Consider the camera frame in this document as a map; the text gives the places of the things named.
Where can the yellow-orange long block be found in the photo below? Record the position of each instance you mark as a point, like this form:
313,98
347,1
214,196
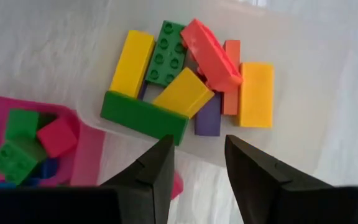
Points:
256,96

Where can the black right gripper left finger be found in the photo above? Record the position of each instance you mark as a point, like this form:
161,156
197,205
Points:
148,193

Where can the yellow long block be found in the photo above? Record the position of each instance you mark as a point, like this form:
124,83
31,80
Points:
132,62

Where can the green studded brick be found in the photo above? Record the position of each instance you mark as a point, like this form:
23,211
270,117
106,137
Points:
166,53

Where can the clear plastic bin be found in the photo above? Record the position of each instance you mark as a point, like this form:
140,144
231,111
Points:
259,25

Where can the red-orange studded brick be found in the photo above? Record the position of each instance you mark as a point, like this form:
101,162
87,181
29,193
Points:
211,56

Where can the small blue studded block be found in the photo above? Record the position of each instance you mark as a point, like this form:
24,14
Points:
5,184

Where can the small green studded block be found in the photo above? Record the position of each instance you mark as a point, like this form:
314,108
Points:
14,160

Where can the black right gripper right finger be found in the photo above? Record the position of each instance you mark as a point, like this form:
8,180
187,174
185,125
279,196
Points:
259,193

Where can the red plastic bin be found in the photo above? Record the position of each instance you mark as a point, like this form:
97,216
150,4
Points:
85,149

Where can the green long block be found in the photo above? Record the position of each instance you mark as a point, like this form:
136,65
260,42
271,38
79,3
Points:
141,116

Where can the purple long block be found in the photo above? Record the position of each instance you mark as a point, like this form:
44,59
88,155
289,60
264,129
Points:
208,118
142,90

